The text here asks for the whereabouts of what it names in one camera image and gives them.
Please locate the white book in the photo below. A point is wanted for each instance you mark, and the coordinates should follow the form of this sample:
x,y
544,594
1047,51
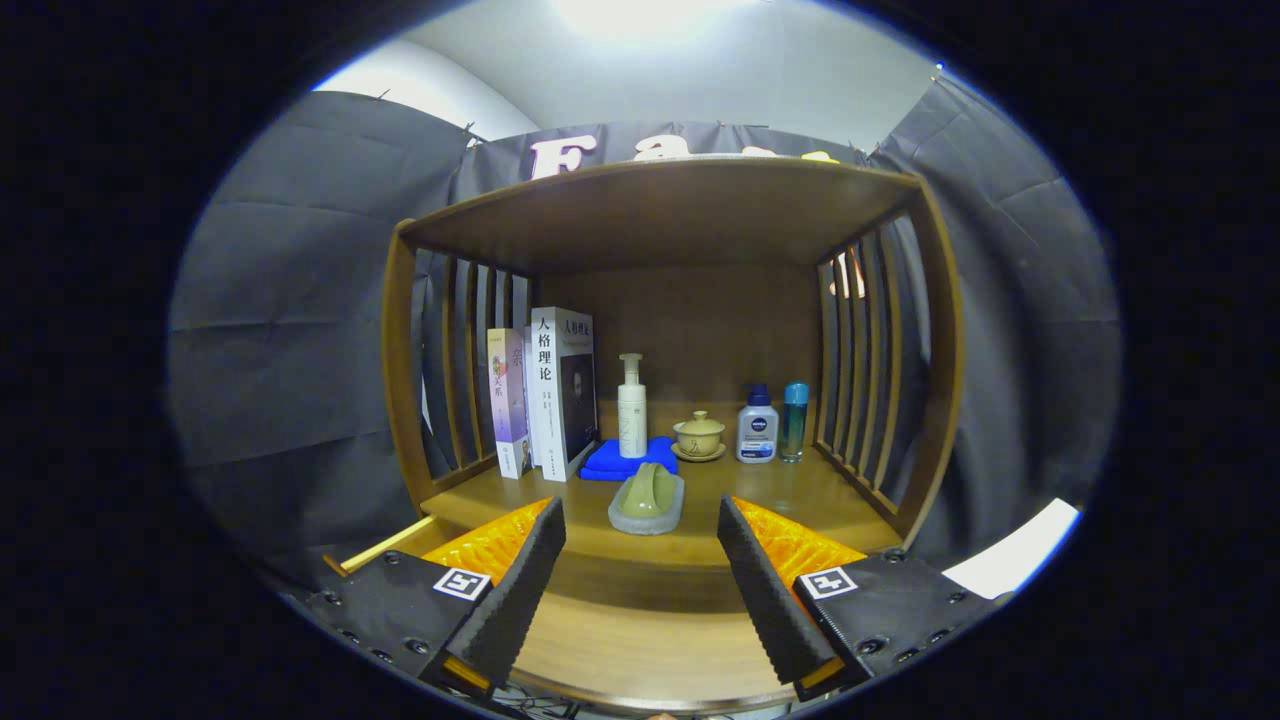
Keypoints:
x,y
548,400

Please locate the white blue pump bottle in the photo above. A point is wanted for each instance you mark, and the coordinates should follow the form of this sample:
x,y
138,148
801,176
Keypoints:
x,y
757,435

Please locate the brown wooden drawer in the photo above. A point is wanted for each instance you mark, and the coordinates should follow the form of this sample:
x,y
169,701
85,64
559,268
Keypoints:
x,y
650,640

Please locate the ceiling light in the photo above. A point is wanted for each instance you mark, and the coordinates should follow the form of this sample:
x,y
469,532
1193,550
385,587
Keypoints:
x,y
650,12

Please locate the blue folded cloth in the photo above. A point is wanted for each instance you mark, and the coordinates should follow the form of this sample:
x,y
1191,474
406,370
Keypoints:
x,y
605,462

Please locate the green piece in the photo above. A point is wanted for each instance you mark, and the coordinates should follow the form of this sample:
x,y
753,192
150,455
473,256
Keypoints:
x,y
645,500

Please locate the wooden countertop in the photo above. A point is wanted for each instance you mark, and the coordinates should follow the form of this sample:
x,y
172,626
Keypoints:
x,y
780,500

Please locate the purple book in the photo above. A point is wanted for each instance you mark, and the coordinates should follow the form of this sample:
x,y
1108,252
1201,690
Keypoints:
x,y
508,400

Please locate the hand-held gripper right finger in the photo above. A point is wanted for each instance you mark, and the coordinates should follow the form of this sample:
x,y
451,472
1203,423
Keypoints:
x,y
765,595

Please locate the yellow lidded teacup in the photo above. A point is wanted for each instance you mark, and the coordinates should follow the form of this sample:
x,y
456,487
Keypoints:
x,y
698,435

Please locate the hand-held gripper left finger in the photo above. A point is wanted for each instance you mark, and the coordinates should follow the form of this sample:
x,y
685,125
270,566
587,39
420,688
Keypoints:
x,y
515,590

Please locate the white table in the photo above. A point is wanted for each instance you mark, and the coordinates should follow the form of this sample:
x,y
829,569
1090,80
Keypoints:
x,y
1010,555

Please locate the teal bottle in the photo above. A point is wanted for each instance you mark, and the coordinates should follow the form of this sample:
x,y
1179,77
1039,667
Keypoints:
x,y
794,425

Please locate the brown wooden cabinet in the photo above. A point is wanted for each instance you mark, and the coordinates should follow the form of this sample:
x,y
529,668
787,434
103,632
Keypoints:
x,y
650,210

